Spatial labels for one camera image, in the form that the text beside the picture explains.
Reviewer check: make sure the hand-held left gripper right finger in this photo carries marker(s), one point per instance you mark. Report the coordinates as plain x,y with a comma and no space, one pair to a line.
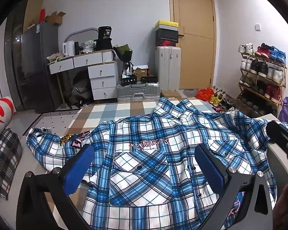
210,170

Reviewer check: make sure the black low box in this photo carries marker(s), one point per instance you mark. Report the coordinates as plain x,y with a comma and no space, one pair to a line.
148,79

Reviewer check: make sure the orange plastic bag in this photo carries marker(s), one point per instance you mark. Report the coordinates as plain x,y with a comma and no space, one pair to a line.
205,94

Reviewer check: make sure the brown blue checked blanket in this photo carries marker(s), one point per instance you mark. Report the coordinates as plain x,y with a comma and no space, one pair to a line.
110,112

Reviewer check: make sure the bouquet in black wrap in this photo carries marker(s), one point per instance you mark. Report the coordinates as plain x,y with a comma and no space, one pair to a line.
123,54

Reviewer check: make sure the grey arched frame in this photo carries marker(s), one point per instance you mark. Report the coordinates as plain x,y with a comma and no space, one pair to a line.
81,30

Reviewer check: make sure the grey door mat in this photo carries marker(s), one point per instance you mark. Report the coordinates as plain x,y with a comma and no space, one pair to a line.
190,93

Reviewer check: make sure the light wooden door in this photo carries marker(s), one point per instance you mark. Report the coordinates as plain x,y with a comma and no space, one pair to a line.
196,52

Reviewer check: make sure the heap of sneakers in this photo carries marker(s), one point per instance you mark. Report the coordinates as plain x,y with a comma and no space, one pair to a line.
220,99

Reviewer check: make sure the black open crate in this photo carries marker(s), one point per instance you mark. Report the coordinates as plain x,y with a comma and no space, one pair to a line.
128,80

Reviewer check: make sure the flat cardboard box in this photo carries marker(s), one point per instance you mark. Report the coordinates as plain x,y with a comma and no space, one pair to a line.
170,94

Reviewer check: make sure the wooden shoe rack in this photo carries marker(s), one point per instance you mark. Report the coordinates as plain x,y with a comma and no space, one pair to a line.
283,76

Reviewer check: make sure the dark grey fridge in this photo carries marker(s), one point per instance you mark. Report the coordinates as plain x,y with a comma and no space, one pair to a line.
36,64

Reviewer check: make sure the shoe rack with shoes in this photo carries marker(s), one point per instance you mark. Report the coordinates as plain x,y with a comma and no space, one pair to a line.
262,68

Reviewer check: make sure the white desk with drawers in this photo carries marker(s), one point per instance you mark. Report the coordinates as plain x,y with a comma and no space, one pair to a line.
103,76

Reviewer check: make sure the black backpack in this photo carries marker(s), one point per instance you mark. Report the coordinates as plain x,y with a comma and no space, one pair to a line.
79,91

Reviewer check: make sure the white crumpled bag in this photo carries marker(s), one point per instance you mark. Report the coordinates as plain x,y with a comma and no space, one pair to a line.
90,45

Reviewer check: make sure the open cardboard box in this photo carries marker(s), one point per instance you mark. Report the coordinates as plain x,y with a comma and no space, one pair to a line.
55,18

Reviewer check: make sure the black labelled cylinder box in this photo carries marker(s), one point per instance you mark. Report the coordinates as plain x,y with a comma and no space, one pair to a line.
105,32

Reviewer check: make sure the red white pillow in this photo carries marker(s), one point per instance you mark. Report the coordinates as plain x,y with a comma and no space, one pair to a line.
0,115

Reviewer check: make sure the blue white plaid shirt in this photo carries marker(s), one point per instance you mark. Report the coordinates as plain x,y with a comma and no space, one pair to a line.
158,172

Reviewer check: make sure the red paper bag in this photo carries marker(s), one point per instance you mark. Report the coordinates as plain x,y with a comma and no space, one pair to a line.
42,15

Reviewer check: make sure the tall brown cardboard box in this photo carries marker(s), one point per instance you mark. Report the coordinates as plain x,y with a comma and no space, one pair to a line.
32,12

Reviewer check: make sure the yellow lid shoe box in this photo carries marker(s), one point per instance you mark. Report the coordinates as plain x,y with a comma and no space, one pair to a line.
166,25

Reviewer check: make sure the red black shoe box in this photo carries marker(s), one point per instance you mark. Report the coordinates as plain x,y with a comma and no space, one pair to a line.
166,43

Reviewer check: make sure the brown paper bag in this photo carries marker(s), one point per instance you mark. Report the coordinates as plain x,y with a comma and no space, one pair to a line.
140,74

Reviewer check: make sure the silver ribbed suitcase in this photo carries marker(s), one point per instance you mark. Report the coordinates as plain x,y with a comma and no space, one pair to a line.
139,92

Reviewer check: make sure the white electric kettle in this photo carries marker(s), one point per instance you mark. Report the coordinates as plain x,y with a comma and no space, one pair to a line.
68,49

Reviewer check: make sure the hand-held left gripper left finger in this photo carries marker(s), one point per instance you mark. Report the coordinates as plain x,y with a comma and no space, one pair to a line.
78,170

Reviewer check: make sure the white upright suitcase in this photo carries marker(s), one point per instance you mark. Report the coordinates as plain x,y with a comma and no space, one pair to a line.
168,69

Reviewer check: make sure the white dotted rug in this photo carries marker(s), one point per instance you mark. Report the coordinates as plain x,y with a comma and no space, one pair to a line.
52,122

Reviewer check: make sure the white light switch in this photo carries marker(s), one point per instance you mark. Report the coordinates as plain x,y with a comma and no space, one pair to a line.
257,27

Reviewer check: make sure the black white plaid pillow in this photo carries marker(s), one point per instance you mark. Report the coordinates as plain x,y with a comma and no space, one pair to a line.
4,163

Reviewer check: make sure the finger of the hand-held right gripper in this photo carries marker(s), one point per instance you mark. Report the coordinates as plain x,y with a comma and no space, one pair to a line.
282,136

